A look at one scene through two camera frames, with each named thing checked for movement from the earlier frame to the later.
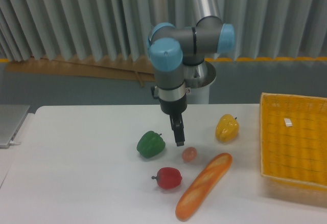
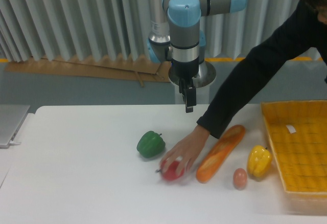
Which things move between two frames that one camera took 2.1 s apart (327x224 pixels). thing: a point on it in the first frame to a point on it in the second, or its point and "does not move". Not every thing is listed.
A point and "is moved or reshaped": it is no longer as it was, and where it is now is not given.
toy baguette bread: [204, 183] to [216, 158]
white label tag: [288, 122] to [290, 128]
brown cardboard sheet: [141, 70] does not move
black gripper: [172, 108] to [186, 70]
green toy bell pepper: [150, 144] does not move
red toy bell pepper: [168, 178] is moved or reshaped
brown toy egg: [189, 154] to [240, 179]
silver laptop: [12, 118] does not move
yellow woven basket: [296, 154] is moved or reshaped
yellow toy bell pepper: [227, 128] to [259, 161]
